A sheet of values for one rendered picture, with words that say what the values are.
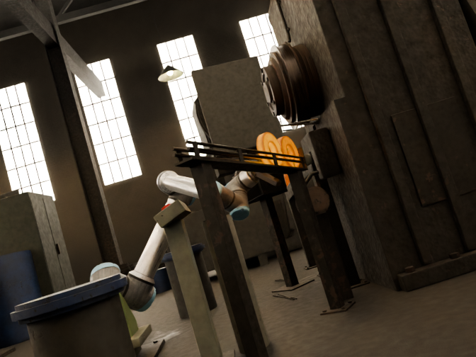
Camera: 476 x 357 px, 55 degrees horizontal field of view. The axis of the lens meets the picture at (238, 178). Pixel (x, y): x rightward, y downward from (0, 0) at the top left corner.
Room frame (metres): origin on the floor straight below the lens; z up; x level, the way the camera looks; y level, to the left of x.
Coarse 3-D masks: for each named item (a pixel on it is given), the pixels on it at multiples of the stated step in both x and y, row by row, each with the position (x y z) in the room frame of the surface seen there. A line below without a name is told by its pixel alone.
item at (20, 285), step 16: (0, 256) 4.57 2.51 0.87; (16, 256) 4.66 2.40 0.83; (32, 256) 4.88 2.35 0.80; (0, 272) 4.55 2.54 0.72; (16, 272) 4.63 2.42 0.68; (32, 272) 4.79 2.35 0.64; (0, 288) 4.54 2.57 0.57; (16, 288) 4.60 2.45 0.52; (32, 288) 4.73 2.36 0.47; (0, 304) 4.54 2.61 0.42; (16, 304) 4.58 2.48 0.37; (0, 320) 4.53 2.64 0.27; (0, 336) 4.54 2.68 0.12; (16, 336) 4.55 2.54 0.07
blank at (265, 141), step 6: (258, 138) 1.84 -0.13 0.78; (264, 138) 1.83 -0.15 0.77; (270, 138) 1.87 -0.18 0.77; (258, 144) 1.82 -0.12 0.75; (264, 144) 1.81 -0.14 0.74; (270, 144) 1.89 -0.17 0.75; (276, 144) 1.90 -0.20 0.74; (264, 150) 1.80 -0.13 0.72; (276, 150) 1.89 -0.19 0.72; (270, 156) 1.83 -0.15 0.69; (276, 156) 1.88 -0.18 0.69; (264, 162) 1.83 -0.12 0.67; (270, 162) 1.82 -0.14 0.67; (282, 162) 1.90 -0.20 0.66
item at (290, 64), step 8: (272, 48) 2.41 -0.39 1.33; (280, 48) 2.31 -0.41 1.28; (288, 48) 2.30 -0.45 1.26; (280, 56) 2.27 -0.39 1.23; (288, 56) 2.26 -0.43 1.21; (288, 64) 2.25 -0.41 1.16; (296, 64) 2.25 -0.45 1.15; (288, 72) 2.23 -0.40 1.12; (296, 72) 2.24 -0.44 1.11; (296, 80) 2.25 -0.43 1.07; (296, 88) 2.25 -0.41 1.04; (304, 88) 2.26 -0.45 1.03; (296, 96) 2.26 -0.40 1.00; (304, 96) 2.28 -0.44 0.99; (296, 104) 2.28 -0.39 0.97; (304, 104) 2.31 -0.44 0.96; (296, 112) 2.33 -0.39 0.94; (304, 112) 2.34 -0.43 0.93; (296, 120) 2.39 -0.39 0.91; (296, 128) 2.48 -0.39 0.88
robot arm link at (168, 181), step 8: (160, 176) 2.38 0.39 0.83; (168, 176) 2.35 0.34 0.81; (176, 176) 2.30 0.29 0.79; (160, 184) 2.37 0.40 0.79; (168, 184) 2.32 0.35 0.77; (176, 184) 2.24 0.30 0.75; (184, 184) 2.18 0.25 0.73; (192, 184) 2.12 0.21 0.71; (168, 192) 2.41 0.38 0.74; (184, 192) 2.19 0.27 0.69; (192, 192) 2.12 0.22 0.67; (224, 192) 1.98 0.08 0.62; (232, 192) 2.03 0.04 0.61; (224, 200) 1.99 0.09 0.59; (232, 200) 2.01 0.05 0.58
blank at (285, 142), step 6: (282, 138) 1.96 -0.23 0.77; (288, 138) 2.01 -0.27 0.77; (282, 144) 1.94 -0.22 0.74; (288, 144) 2.00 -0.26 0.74; (294, 144) 2.05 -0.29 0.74; (282, 150) 1.93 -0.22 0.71; (288, 150) 2.03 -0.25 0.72; (294, 150) 2.03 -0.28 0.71; (288, 162) 1.95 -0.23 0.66; (294, 162) 2.00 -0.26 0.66
